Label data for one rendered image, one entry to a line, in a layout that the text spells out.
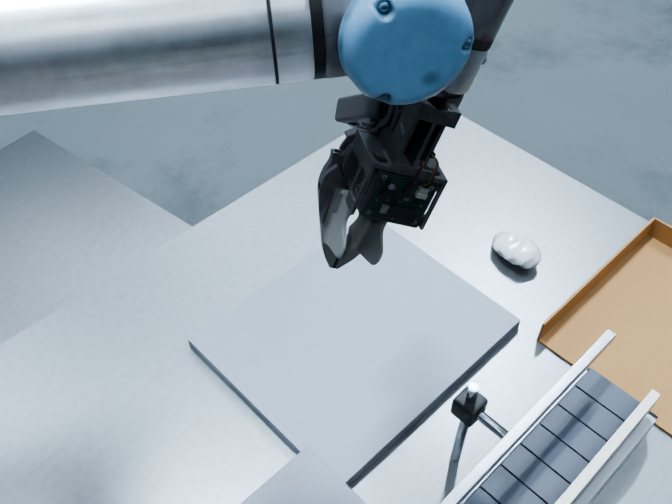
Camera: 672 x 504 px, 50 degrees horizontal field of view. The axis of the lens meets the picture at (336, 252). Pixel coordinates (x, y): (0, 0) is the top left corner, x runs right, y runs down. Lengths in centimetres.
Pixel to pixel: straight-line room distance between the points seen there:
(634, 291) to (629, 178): 156
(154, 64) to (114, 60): 2
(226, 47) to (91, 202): 88
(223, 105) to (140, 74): 244
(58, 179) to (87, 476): 57
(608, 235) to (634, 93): 192
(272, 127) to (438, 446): 194
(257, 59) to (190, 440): 63
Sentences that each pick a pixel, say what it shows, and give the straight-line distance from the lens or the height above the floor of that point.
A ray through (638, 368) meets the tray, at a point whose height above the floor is 83.
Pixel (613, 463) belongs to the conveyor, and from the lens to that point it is 93.
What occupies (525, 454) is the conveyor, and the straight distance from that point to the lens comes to 90.
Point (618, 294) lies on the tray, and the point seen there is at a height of 83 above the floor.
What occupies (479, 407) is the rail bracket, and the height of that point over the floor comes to 97.
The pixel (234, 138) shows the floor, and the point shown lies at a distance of 268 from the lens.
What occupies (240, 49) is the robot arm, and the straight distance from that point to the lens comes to 41.
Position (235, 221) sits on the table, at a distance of 118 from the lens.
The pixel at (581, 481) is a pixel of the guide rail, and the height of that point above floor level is 91.
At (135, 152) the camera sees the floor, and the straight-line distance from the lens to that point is 270.
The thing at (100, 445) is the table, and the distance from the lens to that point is 98.
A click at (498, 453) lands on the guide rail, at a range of 80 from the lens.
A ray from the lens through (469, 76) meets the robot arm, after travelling 60.
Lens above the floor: 166
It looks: 48 degrees down
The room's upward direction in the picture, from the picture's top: straight up
